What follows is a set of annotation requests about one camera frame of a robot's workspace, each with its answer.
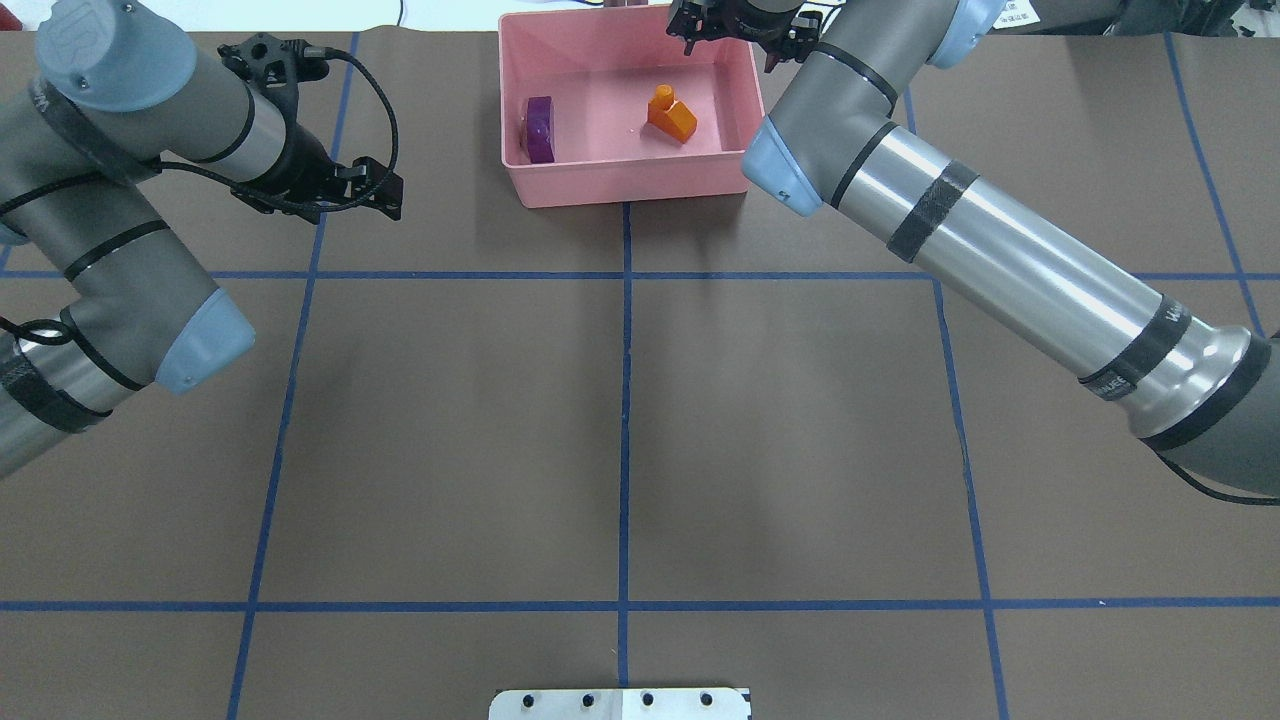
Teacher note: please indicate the white metal mounting base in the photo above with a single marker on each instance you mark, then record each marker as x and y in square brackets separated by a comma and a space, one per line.
[622, 703]

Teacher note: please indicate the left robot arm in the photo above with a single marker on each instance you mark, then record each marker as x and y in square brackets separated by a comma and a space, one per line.
[122, 95]

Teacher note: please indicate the pink plastic box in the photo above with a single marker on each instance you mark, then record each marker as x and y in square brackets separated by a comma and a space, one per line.
[601, 67]

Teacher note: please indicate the purple toy block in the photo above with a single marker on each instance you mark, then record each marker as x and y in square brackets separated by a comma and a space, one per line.
[538, 135]

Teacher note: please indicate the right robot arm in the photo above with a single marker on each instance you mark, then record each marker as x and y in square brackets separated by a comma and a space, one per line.
[1202, 399]

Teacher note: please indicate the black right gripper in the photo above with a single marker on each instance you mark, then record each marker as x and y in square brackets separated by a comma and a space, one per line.
[741, 17]

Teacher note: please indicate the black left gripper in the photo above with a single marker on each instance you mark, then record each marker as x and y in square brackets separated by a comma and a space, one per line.
[301, 167]

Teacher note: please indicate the orange toy block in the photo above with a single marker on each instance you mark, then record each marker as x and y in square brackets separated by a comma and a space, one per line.
[666, 112]

